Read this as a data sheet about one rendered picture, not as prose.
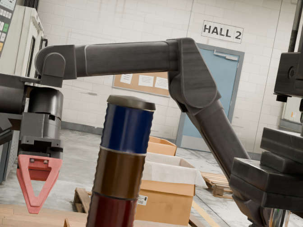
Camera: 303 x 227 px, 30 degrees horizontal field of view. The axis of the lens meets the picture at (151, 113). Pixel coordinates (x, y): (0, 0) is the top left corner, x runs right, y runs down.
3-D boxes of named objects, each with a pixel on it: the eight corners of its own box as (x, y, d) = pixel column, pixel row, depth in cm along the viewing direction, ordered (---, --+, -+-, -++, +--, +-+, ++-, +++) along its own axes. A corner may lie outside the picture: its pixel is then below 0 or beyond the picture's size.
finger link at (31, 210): (12, 201, 83) (19, 143, 88) (10, 215, 89) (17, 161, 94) (58, 205, 85) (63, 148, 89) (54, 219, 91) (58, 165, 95)
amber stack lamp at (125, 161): (134, 189, 47) (141, 150, 47) (143, 200, 43) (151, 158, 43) (89, 183, 46) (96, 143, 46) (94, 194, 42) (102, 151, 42)
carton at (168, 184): (199, 238, 418) (211, 172, 415) (116, 228, 406) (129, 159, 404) (179, 215, 483) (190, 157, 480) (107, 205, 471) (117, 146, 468)
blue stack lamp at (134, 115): (141, 148, 47) (149, 109, 47) (151, 156, 43) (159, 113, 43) (96, 141, 46) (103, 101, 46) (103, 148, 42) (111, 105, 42)
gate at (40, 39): (37, 94, 708) (48, 31, 704) (29, 93, 706) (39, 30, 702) (39, 91, 793) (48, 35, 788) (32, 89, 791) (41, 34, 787)
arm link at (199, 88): (35, 44, 90) (215, 35, 97) (32, 45, 98) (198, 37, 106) (41, 120, 91) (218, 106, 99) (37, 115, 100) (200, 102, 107)
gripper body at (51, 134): (20, 146, 85) (25, 103, 89) (17, 171, 94) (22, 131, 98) (63, 151, 87) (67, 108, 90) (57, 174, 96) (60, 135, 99)
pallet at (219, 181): (272, 192, 805) (274, 182, 804) (305, 209, 707) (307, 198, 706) (192, 179, 780) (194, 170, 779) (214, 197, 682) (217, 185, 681)
